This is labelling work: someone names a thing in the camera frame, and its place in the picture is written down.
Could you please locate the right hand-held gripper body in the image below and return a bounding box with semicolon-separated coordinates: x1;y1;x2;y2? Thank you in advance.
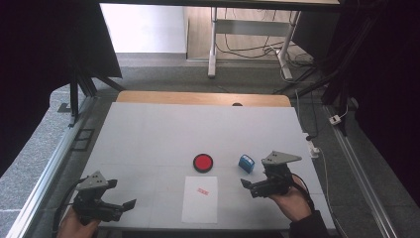
251;151;302;198

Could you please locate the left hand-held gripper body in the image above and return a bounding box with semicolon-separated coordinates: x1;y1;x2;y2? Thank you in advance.
72;171;124;226

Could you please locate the blue stamp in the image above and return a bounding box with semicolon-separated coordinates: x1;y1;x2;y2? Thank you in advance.
238;154;257;175

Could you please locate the round red ink pad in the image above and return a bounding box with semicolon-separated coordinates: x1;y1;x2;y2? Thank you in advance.
192;153;214;174

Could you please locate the white paper sheet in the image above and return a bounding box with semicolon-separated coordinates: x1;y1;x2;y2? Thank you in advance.
180;176;219;224

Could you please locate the person's left hand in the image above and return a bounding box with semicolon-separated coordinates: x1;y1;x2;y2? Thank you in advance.
55;207;101;238

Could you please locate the person's right hand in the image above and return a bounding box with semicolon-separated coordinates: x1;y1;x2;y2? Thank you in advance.
268;176;313;222

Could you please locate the white table mat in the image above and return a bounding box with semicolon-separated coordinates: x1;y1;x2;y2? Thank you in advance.
82;101;337;231

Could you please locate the black metal stand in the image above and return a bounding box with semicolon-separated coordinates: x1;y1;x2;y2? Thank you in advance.
59;49;126;129
272;0;384;137

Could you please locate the wooden table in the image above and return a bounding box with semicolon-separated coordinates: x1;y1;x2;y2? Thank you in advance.
116;90;292;108

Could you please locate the black curtain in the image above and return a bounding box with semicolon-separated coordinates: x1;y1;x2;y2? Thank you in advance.
0;0;124;178
330;0;420;206

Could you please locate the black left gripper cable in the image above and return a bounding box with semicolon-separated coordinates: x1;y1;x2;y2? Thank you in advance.
52;178;87;238

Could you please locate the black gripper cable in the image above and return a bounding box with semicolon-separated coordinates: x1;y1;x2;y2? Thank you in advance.
291;173;315;213
52;178;87;238

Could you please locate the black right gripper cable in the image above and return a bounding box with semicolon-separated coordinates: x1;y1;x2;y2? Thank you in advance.
291;173;315;213

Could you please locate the thin white cable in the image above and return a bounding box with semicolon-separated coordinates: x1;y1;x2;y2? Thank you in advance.
317;148;350;238

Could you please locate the aluminium rail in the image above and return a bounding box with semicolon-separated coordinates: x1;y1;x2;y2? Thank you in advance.
6;95;97;238
322;104;396;238

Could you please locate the tangle of black cables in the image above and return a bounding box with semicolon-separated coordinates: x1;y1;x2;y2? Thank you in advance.
215;8;315;68

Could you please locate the white desk frame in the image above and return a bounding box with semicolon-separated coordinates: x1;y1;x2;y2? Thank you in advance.
207;6;302;80

